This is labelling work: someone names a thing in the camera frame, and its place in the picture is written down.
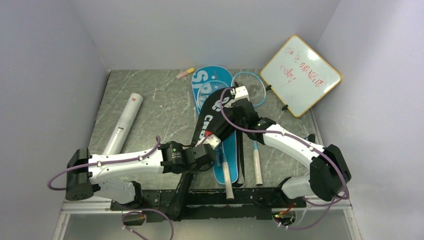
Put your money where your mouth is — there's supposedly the blue white badminton racket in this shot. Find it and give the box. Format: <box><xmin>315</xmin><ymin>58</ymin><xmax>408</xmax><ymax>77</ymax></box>
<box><xmin>232</xmin><ymin>71</ymin><xmax>266</xmax><ymax>186</ymax></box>

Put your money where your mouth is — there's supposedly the black racket cover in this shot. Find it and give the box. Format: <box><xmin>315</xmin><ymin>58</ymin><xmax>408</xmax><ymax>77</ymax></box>
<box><xmin>160</xmin><ymin>86</ymin><xmax>236</xmax><ymax>221</ymax></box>

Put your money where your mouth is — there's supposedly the white shuttlecock tube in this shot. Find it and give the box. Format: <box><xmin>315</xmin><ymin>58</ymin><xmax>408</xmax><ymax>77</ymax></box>
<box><xmin>102</xmin><ymin>93</ymin><xmax>143</xmax><ymax>155</ymax></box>

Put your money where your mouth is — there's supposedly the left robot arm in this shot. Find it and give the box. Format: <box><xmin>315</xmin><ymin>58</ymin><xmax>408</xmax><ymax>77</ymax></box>
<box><xmin>65</xmin><ymin>132</ymin><xmax>221</xmax><ymax>210</ymax></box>

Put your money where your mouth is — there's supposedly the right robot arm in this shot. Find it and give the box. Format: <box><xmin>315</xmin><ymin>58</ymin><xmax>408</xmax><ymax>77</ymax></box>
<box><xmin>225</xmin><ymin>86</ymin><xmax>352</xmax><ymax>208</ymax></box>

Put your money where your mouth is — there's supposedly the blue racket cover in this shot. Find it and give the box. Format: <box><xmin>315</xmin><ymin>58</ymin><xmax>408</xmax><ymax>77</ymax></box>
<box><xmin>191</xmin><ymin>65</ymin><xmax>239</xmax><ymax>185</ymax></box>

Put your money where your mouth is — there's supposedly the white dry erase board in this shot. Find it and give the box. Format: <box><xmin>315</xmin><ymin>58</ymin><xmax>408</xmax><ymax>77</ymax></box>
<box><xmin>260</xmin><ymin>35</ymin><xmax>342</xmax><ymax>117</ymax></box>

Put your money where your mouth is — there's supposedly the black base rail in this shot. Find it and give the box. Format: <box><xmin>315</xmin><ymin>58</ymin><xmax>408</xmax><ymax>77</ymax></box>
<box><xmin>110</xmin><ymin>187</ymin><xmax>306</xmax><ymax>221</ymax></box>

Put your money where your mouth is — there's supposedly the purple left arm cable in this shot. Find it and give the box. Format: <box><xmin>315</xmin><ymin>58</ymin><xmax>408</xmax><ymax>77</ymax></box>
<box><xmin>46</xmin><ymin>132</ymin><xmax>213</xmax><ymax>240</ymax></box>

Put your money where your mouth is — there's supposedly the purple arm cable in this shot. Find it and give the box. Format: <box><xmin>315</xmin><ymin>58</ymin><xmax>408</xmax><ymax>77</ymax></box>
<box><xmin>46</xmin><ymin>132</ymin><xmax>213</xmax><ymax>240</ymax></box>
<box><xmin>219</xmin><ymin>86</ymin><xmax>350</xmax><ymax>231</ymax></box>

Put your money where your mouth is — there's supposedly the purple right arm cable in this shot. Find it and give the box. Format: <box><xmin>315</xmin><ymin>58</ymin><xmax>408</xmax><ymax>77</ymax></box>
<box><xmin>219</xmin><ymin>86</ymin><xmax>350</xmax><ymax>231</ymax></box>

